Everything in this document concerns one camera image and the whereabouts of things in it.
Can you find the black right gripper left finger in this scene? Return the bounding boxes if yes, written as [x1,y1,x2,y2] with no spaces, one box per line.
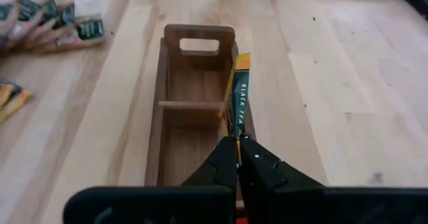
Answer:
[63,136,237,224]

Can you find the wooden tea caddy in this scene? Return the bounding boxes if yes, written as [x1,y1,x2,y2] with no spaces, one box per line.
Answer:
[144,23,257,188]

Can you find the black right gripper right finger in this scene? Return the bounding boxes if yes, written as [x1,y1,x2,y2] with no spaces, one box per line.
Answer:
[239,134,428,224]

